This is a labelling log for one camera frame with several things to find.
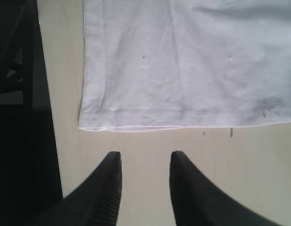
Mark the white t-shirt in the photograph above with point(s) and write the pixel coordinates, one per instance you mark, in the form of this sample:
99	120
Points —
169	64

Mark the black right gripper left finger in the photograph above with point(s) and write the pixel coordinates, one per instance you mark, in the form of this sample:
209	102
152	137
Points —
95	202

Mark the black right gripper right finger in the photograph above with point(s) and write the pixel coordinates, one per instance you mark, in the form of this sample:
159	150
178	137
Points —
196	201

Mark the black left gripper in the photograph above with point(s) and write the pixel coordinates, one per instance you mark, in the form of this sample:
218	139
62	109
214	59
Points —
29	173

